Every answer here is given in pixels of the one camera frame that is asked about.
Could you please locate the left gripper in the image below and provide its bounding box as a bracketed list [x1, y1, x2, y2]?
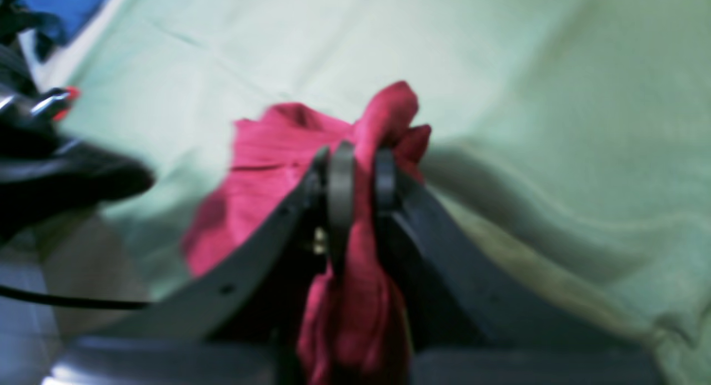
[1, 137, 155, 241]

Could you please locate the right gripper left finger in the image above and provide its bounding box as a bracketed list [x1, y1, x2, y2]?
[44, 141, 354, 384]

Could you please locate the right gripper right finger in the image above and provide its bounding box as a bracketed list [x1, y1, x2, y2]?
[374, 149, 664, 384]

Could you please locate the red long-sleeve T-shirt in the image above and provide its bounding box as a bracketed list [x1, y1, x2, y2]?
[182, 81, 431, 384]

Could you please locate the blue cloth at right edge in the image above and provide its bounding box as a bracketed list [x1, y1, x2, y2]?
[17, 0, 107, 47]

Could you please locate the green table cloth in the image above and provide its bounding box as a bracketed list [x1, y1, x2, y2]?
[64, 0, 709, 384]

